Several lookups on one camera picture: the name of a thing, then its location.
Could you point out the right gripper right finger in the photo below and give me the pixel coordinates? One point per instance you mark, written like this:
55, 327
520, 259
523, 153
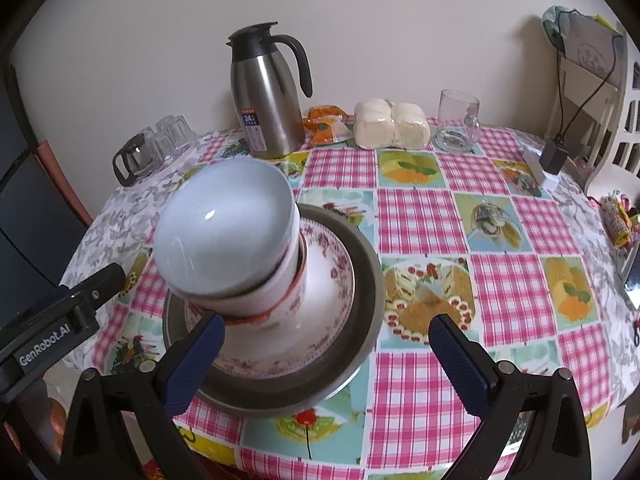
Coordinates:
555, 445

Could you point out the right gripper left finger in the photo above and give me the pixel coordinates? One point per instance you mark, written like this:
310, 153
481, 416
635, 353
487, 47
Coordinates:
96, 442

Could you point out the stainless steel basin plate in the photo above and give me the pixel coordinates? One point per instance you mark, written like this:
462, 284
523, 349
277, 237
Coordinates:
289, 394

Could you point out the floral pattern plate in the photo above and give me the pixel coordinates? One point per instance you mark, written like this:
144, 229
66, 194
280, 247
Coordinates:
291, 346

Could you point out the white square bowl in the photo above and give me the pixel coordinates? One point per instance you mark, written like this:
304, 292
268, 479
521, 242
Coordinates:
263, 297

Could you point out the light blue round bowl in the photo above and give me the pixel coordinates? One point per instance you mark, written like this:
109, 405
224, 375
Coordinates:
226, 229

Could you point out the strawberry pattern bowl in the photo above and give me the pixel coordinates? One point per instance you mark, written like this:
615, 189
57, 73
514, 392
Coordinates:
286, 307

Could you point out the person left hand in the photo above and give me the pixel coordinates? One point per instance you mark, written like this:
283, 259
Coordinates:
44, 417

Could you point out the grey floral white cloth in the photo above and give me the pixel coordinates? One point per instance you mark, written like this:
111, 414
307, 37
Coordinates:
130, 324

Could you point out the smartphone on table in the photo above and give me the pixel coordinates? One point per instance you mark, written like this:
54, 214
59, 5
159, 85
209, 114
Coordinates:
629, 275

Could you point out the clear drinking glass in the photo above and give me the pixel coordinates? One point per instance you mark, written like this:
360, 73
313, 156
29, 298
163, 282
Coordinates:
163, 149
178, 129

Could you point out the colourful candy roll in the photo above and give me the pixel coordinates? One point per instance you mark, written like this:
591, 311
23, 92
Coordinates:
614, 211

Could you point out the white power strip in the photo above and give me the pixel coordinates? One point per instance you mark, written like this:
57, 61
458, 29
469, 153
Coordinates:
547, 181

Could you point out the black power adapter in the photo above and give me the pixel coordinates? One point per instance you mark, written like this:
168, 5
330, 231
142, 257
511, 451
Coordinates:
553, 157

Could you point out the white plastic chair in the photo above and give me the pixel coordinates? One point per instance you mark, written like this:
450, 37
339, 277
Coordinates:
618, 169

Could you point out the steel thermos jug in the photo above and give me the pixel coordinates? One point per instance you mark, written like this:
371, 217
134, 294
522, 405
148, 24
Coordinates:
268, 72

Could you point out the bag of steamed buns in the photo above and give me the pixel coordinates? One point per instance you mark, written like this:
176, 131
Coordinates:
381, 124

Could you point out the orange snack packet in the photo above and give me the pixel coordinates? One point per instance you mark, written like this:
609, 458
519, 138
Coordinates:
327, 125

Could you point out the paper bag on shelf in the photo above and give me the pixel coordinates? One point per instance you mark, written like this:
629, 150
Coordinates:
586, 42

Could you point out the glass teapot black handle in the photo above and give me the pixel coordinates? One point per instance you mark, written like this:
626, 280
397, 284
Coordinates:
134, 161

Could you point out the glass mug with handle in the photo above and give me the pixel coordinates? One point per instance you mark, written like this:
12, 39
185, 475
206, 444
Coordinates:
458, 127

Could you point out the white wall shelf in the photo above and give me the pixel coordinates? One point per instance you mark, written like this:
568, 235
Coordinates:
582, 110

